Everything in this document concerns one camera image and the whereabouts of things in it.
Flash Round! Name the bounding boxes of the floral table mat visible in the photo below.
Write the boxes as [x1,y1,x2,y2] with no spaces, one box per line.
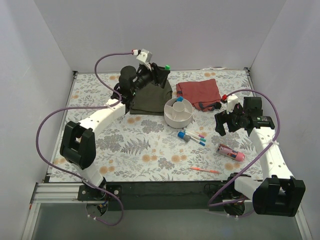
[48,69,266,183]

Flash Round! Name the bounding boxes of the red folded cloth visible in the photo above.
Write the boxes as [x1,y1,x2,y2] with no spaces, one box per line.
[176,78,222,112]

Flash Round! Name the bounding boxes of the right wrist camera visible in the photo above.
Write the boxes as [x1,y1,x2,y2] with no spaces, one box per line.
[226,94,239,114]

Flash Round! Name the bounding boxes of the blue cap white marker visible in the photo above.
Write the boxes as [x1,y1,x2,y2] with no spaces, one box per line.
[192,138,206,146]

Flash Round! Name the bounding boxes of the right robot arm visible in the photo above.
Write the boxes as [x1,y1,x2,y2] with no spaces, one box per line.
[215,94,306,217]

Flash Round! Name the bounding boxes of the blue cap black highlighter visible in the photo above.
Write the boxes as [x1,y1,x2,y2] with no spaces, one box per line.
[176,96,184,102]

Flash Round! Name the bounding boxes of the pink cap white marker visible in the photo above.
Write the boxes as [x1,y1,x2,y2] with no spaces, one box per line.
[184,129,205,139]

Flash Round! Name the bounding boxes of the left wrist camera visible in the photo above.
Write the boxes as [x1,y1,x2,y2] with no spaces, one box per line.
[136,48,153,63]

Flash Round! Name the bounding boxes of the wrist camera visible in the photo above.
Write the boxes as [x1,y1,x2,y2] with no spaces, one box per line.
[226,94,239,114]
[136,48,153,63]

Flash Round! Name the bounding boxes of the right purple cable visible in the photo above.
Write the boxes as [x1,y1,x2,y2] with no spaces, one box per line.
[207,88,283,207]

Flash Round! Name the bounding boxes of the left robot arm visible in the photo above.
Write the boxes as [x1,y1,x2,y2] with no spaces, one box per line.
[59,63,170,200]

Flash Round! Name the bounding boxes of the teal cap white marker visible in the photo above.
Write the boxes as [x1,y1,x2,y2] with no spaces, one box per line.
[190,135,206,143]

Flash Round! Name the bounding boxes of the pink pencil case tube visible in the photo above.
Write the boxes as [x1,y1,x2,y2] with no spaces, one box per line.
[216,144,245,162]

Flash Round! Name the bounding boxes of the olive green folded cloth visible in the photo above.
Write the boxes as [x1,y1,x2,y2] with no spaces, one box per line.
[129,80,173,116]

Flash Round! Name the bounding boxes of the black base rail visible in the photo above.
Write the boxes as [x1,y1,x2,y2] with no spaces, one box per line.
[77,180,243,211]

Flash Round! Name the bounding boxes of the blue and grey stubby marker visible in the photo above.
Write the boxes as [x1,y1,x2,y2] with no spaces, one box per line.
[177,131,191,142]

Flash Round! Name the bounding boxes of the orange pink pen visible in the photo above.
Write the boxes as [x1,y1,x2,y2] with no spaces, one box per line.
[190,166,221,174]

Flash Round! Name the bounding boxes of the white round divided organizer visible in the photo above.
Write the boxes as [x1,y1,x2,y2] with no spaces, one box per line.
[164,97,193,129]

